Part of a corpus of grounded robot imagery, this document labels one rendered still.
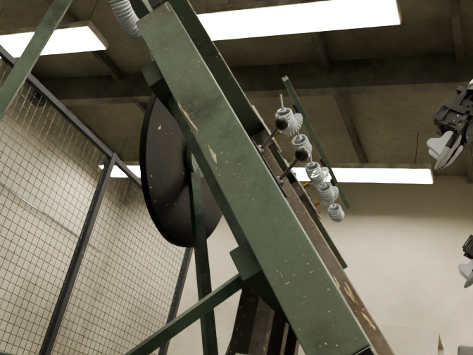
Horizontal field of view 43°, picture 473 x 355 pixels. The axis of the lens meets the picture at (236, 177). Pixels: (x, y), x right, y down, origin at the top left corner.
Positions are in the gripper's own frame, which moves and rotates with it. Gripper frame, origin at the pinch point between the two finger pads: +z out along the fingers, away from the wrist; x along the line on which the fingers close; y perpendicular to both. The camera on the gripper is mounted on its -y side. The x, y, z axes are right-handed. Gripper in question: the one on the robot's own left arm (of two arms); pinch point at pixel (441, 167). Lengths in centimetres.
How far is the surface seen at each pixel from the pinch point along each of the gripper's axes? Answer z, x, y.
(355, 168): -145, -436, 244
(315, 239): 19, -51, 40
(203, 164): 29, 5, 49
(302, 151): 10.6, -2.8, 33.3
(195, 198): 26, -78, 110
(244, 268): 44.2, 11.6, 17.7
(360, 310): 30, -51, 14
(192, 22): -6, 7, 84
